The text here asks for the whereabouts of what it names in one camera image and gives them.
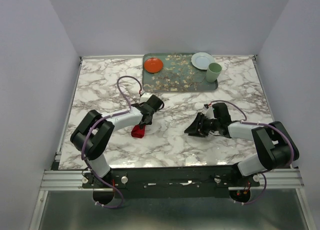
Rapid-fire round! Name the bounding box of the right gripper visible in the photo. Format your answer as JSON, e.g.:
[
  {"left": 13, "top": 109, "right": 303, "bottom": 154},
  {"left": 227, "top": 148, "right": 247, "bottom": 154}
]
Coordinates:
[{"left": 184, "top": 112, "right": 221, "bottom": 137}]

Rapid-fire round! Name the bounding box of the red cloth napkin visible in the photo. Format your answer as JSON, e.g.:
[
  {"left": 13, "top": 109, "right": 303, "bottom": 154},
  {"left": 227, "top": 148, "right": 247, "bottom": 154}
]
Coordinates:
[{"left": 131, "top": 125, "right": 146, "bottom": 138}]

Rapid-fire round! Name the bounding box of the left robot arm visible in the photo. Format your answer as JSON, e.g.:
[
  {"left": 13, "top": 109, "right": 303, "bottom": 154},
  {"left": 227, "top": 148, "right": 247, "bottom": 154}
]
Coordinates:
[{"left": 70, "top": 93, "right": 164, "bottom": 188}]

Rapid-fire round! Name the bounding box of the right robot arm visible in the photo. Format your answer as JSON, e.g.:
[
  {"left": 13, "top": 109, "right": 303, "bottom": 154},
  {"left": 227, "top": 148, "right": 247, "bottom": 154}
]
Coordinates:
[{"left": 184, "top": 101, "right": 300, "bottom": 186}]

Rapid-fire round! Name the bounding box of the orange saucer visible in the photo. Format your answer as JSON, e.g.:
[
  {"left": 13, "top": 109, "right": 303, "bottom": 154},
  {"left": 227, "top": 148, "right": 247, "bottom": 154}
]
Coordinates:
[{"left": 143, "top": 57, "right": 163, "bottom": 73}]

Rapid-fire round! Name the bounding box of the floral teal serving tray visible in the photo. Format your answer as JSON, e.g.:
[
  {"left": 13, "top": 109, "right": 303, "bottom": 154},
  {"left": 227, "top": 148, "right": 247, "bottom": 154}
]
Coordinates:
[{"left": 142, "top": 53, "right": 218, "bottom": 93}]

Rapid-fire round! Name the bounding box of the green cup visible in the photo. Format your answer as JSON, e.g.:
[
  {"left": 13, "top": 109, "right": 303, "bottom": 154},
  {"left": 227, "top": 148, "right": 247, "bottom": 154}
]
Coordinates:
[{"left": 205, "top": 63, "right": 222, "bottom": 83}]

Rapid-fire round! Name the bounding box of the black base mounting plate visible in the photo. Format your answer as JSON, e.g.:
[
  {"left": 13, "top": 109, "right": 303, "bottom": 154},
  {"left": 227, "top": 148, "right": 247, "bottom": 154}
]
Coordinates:
[{"left": 82, "top": 165, "right": 260, "bottom": 199}]

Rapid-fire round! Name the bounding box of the light blue plate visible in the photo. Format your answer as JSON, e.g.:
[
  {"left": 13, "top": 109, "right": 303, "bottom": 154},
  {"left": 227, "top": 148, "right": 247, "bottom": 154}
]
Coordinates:
[{"left": 191, "top": 52, "right": 215, "bottom": 70}]

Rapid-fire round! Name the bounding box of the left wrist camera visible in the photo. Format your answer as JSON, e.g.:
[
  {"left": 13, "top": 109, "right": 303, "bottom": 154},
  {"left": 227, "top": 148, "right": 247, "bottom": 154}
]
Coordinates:
[{"left": 139, "top": 92, "right": 152, "bottom": 103}]

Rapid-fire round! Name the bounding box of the aluminium frame rail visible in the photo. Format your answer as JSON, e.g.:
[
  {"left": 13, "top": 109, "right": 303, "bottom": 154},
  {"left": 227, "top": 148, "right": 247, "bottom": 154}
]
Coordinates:
[{"left": 40, "top": 169, "right": 305, "bottom": 191}]

